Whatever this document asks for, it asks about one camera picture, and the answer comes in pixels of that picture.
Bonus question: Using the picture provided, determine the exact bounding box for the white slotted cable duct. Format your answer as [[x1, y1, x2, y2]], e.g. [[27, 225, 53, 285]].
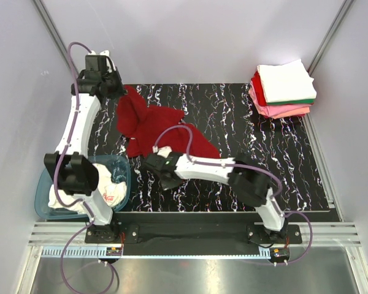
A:
[[42, 246, 270, 260]]

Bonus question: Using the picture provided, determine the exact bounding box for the folded salmon t shirt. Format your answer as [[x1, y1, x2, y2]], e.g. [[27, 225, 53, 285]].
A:
[[256, 105, 310, 119]]

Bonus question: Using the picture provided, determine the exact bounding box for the right aluminium corner post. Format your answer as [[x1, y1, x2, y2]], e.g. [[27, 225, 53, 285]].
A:
[[308, 0, 356, 75]]

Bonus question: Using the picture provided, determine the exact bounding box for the folded pink t shirt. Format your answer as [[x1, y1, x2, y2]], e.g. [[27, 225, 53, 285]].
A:
[[249, 88, 310, 119]]

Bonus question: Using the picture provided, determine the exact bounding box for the left aluminium corner post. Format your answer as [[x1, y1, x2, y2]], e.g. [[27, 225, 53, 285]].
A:
[[31, 0, 79, 76]]

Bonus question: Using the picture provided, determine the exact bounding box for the folded red t shirt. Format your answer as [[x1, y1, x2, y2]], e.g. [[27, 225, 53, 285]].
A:
[[251, 72, 267, 107]]

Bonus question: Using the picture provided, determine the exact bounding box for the black marbled table mat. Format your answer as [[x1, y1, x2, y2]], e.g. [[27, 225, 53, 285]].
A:
[[48, 83, 340, 222]]

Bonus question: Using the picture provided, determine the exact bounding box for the purple cable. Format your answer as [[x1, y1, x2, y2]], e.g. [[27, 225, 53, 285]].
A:
[[153, 124, 313, 267], [53, 42, 120, 292]]

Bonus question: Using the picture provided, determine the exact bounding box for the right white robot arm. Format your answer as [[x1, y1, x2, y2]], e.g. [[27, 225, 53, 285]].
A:
[[142, 146, 288, 243]]

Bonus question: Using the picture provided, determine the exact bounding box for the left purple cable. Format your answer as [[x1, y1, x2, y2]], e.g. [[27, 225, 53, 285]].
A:
[[53, 42, 120, 292]]

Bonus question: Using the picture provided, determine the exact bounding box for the blue plastic basket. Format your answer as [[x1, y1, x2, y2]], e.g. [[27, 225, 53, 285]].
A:
[[34, 155, 131, 221]]

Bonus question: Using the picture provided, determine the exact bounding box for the folded white t shirt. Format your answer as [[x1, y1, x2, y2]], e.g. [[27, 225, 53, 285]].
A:
[[257, 59, 316, 101]]

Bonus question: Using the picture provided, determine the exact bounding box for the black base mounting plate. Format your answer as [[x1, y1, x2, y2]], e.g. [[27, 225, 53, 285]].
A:
[[85, 212, 302, 246]]

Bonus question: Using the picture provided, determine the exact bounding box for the dark red t shirt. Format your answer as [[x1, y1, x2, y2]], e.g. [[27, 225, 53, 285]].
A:
[[116, 85, 220, 159]]

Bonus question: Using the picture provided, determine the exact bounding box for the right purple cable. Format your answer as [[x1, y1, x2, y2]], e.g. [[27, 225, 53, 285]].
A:
[[153, 124, 313, 267]]

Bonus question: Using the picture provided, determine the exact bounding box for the white t shirt in basket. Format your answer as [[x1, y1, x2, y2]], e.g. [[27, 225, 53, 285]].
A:
[[48, 163, 127, 214]]

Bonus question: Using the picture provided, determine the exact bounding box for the folded green t shirt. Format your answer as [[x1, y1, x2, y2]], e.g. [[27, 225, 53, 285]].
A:
[[266, 98, 315, 106]]

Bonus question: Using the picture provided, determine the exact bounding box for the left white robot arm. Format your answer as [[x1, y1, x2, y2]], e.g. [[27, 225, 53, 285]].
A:
[[44, 50, 125, 243]]

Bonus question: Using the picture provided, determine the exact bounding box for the aluminium corner post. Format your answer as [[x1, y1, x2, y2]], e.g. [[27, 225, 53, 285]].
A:
[[308, 0, 356, 75], [31, 0, 79, 76]]

